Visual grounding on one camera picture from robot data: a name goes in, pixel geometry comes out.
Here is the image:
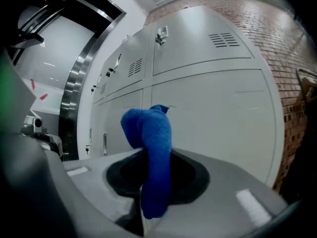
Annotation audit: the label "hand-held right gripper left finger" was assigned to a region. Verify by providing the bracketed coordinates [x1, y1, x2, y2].
[0, 132, 150, 238]

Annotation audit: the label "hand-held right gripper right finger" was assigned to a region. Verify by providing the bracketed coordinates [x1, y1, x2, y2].
[148, 147, 297, 238]

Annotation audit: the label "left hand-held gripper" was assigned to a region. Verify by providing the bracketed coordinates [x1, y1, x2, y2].
[0, 47, 64, 161]

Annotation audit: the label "blue cloth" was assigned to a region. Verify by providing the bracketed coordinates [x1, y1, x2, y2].
[120, 104, 173, 220]

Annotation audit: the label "row of grey cabinet doors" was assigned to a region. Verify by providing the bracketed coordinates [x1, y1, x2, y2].
[78, 5, 285, 190]

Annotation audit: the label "stainless steel door frame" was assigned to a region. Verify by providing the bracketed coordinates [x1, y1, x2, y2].
[58, 10, 127, 161]

